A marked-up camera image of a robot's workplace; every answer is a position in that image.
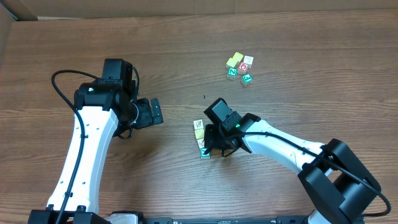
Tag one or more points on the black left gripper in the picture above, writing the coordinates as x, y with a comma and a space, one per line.
149, 112

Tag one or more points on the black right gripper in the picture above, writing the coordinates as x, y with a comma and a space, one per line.
217, 140

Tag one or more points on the yellow lone block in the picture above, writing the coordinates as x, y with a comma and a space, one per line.
199, 133

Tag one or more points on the green A letter block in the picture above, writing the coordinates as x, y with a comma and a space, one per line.
203, 155

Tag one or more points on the white leaf picture block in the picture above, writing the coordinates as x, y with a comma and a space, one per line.
198, 124

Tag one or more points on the white feather picture block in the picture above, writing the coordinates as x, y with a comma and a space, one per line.
201, 143

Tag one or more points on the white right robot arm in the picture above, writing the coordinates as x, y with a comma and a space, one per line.
337, 182

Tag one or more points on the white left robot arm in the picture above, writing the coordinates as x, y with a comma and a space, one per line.
105, 108

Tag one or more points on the green E letter block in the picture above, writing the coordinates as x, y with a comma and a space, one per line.
246, 79

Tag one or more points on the green Z letter block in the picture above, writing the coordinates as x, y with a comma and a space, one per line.
231, 74

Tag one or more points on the red letter block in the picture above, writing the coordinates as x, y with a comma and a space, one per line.
242, 68

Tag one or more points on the yellow block near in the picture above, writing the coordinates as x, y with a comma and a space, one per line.
231, 63

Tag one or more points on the plain white wooden block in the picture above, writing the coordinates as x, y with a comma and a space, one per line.
248, 60

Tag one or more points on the yellow block far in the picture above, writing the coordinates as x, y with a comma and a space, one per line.
238, 57

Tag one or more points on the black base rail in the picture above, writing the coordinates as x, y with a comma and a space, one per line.
217, 220

